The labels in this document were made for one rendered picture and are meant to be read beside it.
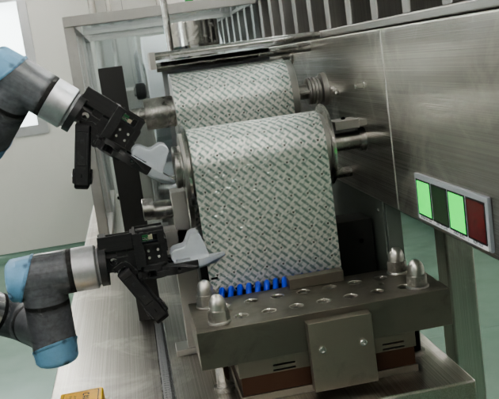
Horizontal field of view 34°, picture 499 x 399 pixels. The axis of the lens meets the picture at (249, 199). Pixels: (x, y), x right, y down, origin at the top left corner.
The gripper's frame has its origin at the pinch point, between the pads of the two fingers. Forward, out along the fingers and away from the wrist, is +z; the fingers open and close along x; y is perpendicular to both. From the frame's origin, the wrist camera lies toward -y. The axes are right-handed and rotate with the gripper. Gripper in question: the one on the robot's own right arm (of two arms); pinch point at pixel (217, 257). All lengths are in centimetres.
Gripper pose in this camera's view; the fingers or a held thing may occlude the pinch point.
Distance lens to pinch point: 141.0
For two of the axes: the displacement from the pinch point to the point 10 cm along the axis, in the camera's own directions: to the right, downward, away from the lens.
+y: -1.4, -9.8, -1.7
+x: -1.5, -1.5, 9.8
